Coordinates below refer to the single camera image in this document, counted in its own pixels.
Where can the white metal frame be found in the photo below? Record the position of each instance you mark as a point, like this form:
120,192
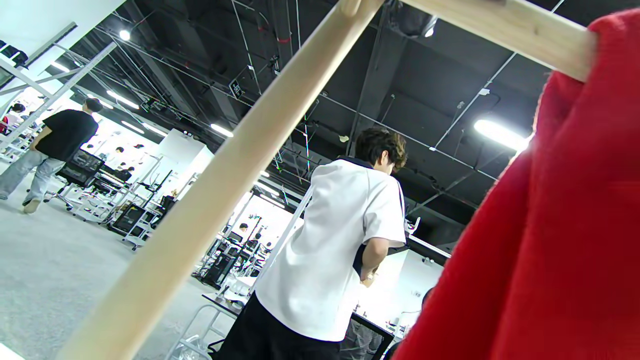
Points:
55,90

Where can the dark side desk top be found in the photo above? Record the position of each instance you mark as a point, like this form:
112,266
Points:
222,304

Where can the red towel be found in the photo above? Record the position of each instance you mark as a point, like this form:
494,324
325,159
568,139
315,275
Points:
550,240

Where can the wooden towel rack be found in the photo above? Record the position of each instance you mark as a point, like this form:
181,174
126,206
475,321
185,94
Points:
225,175

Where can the ceiling light strip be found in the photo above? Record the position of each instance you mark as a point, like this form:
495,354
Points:
500,135
221,130
122,100

